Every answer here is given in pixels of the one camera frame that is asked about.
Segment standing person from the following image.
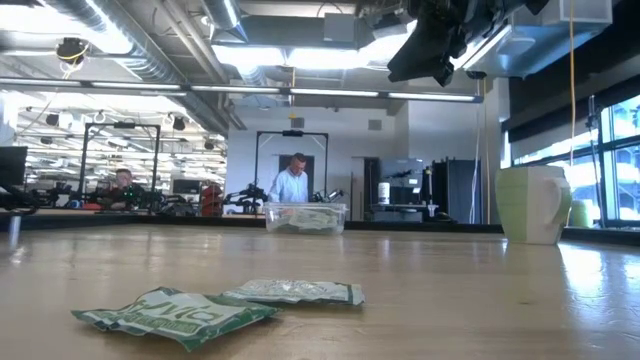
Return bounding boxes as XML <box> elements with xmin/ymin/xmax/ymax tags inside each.
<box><xmin>268</xmin><ymin>152</ymin><xmax>311</xmax><ymax>204</ymax></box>

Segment black machine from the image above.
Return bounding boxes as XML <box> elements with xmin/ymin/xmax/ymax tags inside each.
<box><xmin>379</xmin><ymin>158</ymin><xmax>426</xmax><ymax>206</ymax></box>

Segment seated person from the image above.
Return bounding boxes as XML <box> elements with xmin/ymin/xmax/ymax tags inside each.
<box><xmin>99</xmin><ymin>168</ymin><xmax>146</xmax><ymax>211</ymax></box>

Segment black equipment cart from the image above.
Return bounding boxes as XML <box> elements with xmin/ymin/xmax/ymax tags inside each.
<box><xmin>369</xmin><ymin>202</ymin><xmax>437</xmax><ymax>224</ymax></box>

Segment black aluminium table frame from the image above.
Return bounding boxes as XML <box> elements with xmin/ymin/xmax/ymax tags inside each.
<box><xmin>0</xmin><ymin>212</ymin><xmax>640</xmax><ymax>246</ymax></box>

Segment red object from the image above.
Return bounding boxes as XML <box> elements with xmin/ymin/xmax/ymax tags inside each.
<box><xmin>199</xmin><ymin>182</ymin><xmax>224</xmax><ymax>217</ymax></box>

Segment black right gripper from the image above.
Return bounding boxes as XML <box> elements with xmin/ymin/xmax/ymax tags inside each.
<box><xmin>387</xmin><ymin>0</ymin><xmax>549</xmax><ymax>87</ymax></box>

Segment black background monitor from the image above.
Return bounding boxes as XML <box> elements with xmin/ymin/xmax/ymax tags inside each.
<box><xmin>0</xmin><ymin>146</ymin><xmax>29</xmax><ymax>187</ymax></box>

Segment clear plastic bag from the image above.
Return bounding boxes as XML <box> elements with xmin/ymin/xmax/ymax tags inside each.
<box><xmin>263</xmin><ymin>201</ymin><xmax>348</xmax><ymax>236</ymax></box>

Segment black window frame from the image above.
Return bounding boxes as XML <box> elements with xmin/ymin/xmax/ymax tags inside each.
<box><xmin>499</xmin><ymin>94</ymin><xmax>640</xmax><ymax>230</ymax></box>

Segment black gantry frame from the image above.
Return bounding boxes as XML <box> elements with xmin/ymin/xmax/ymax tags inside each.
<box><xmin>78</xmin><ymin>122</ymin><xmax>162</xmax><ymax>201</ymax></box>
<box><xmin>254</xmin><ymin>130</ymin><xmax>330</xmax><ymax>201</ymax></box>

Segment grey ceiling air unit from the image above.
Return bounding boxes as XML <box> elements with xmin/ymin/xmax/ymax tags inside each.
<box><xmin>449</xmin><ymin>0</ymin><xmax>614</xmax><ymax>80</ymax></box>

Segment black ceiling cable reel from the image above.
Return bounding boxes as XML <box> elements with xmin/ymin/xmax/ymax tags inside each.
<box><xmin>54</xmin><ymin>37</ymin><xmax>91</xmax><ymax>66</ymax></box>

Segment black cabinet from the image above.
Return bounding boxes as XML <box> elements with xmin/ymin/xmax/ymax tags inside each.
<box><xmin>432</xmin><ymin>158</ymin><xmax>484</xmax><ymax>225</ymax></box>

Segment green cup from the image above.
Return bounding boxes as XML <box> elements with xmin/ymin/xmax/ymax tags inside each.
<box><xmin>569</xmin><ymin>199</ymin><xmax>594</xmax><ymax>229</ymax></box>

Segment long linear ceiling light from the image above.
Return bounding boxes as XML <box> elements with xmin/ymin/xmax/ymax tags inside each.
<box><xmin>0</xmin><ymin>77</ymin><xmax>484</xmax><ymax>104</ymax></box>

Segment green white ceramic mug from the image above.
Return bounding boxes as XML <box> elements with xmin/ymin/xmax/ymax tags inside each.
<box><xmin>494</xmin><ymin>164</ymin><xmax>574</xmax><ymax>246</ymax></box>

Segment thin black light stand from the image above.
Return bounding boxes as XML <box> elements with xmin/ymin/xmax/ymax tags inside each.
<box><xmin>585</xmin><ymin>94</ymin><xmax>602</xmax><ymax>227</ymax></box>

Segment yellow hanging extension cable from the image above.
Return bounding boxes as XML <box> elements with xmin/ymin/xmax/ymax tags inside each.
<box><xmin>568</xmin><ymin>0</ymin><xmax>577</xmax><ymax>169</ymax></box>

